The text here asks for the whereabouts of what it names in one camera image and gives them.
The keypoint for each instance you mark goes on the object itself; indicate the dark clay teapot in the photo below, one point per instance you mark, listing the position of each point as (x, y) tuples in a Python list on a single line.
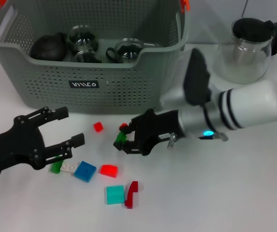
[(48, 49)]

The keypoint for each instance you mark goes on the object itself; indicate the small red toy brick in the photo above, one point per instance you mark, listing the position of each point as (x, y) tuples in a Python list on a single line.
[(98, 126), (123, 125)]

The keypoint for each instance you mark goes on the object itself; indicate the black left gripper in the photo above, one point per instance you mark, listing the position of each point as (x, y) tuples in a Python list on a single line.
[(19, 145)]

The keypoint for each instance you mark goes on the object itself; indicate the glass pitcher with black lid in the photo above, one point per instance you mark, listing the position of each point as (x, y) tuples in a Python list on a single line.
[(244, 65)]

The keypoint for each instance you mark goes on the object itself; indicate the blue toy plate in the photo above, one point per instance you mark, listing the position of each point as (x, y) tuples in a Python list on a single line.
[(85, 171)]

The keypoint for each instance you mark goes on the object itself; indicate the red sloped toy brick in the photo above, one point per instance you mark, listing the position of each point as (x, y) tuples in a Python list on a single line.
[(108, 170)]

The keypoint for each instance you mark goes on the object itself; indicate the grey-green perforated storage bin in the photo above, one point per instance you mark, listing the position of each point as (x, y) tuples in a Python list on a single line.
[(128, 91)]

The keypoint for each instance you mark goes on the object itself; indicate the teal toy plate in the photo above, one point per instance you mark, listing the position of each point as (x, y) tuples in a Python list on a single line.
[(115, 194)]

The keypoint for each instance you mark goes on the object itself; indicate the glass teacup with black base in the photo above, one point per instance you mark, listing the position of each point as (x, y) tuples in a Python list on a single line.
[(82, 41), (128, 53), (87, 58)]

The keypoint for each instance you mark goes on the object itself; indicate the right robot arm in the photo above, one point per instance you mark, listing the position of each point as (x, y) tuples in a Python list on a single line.
[(249, 108)]

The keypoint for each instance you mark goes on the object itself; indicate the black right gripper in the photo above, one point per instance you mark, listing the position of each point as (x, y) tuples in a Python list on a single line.
[(157, 125)]

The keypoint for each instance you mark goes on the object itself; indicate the small white toy brick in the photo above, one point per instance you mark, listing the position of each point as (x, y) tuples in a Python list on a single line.
[(68, 167)]

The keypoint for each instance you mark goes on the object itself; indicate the green toy brick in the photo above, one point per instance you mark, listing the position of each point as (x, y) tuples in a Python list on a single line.
[(121, 137), (55, 167)]

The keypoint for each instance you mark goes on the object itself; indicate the dark red arch brick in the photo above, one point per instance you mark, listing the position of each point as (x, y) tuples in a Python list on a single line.
[(131, 195)]

